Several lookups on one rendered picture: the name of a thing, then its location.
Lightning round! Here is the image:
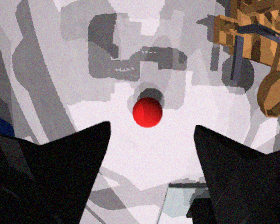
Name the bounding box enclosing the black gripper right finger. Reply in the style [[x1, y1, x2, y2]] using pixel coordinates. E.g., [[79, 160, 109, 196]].
[[194, 124, 280, 224]]

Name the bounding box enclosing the dark red ball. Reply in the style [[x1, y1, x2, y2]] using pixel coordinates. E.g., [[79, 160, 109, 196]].
[[132, 97, 162, 128]]

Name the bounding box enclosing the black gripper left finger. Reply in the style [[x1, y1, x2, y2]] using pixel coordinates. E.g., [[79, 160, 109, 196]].
[[0, 121, 111, 224]]

